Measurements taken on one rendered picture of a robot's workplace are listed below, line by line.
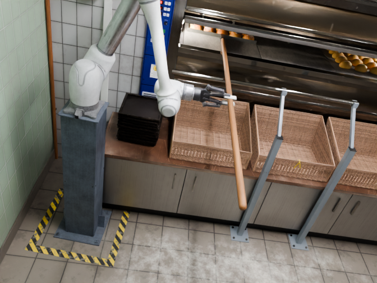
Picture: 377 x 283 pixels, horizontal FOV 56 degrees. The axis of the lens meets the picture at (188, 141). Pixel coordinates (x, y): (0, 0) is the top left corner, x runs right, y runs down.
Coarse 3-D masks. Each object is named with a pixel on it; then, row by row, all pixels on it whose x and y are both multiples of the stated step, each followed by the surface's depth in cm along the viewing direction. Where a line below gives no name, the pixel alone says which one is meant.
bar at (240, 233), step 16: (224, 80) 218; (304, 96) 224; (320, 96) 224; (352, 112) 227; (352, 128) 225; (272, 144) 223; (352, 144) 223; (272, 160) 226; (336, 176) 233; (256, 192) 244; (320, 208) 252; (240, 224) 268; (304, 224) 268; (240, 240) 268; (304, 240) 280
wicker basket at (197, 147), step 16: (192, 112) 268; (208, 112) 269; (224, 112) 269; (240, 112) 270; (176, 128) 270; (192, 128) 273; (208, 128) 274; (224, 128) 274; (240, 128) 275; (176, 144) 234; (192, 144) 233; (208, 144) 260; (224, 144) 264; (240, 144) 267; (192, 160) 242; (208, 160) 241; (224, 160) 241
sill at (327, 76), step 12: (180, 48) 245; (192, 48) 247; (204, 48) 251; (228, 60) 250; (240, 60) 250; (252, 60) 250; (264, 60) 253; (300, 72) 254; (312, 72) 254; (324, 72) 255; (336, 72) 259; (360, 84) 259; (372, 84) 259
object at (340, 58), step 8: (336, 56) 281; (344, 56) 276; (352, 56) 282; (360, 56) 291; (344, 64) 267; (352, 64) 277; (360, 64) 268; (368, 64) 277; (376, 64) 277; (376, 72) 269
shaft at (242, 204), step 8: (224, 40) 262; (224, 48) 249; (224, 56) 238; (224, 64) 228; (224, 72) 220; (232, 104) 187; (232, 112) 180; (232, 120) 174; (232, 128) 169; (232, 136) 164; (232, 144) 160; (240, 160) 150; (240, 168) 145; (240, 176) 141; (240, 184) 137; (240, 192) 134; (240, 200) 131; (240, 208) 129
